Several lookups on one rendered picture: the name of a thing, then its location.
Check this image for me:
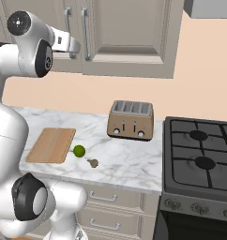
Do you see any wooden cutting board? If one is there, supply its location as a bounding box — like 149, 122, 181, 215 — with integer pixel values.
24, 127, 77, 165

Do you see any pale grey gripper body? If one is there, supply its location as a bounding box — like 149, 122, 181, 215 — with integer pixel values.
66, 33, 83, 54

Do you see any green lime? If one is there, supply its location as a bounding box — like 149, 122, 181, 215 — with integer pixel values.
72, 144, 86, 158

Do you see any beige garlic bulb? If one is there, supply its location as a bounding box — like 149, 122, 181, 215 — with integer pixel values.
86, 158, 99, 169

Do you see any black gas stove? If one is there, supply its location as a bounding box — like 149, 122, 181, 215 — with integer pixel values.
152, 115, 227, 240

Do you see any beige drawer front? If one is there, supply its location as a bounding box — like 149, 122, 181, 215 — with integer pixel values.
82, 183, 142, 215
76, 207, 141, 240

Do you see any grey range hood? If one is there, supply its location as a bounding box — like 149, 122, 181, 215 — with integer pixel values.
183, 0, 227, 20

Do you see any silver cabinet door handle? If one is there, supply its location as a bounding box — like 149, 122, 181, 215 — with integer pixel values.
64, 7, 78, 60
81, 7, 93, 62

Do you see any bronze four-slot toaster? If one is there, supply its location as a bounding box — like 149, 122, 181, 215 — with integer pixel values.
106, 99, 155, 143

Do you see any silver drawer handle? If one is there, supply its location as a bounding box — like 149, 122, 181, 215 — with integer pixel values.
88, 217, 122, 232
88, 190, 118, 203

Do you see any beige cabinet door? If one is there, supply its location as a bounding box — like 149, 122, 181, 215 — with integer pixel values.
0, 0, 83, 75
82, 0, 186, 80

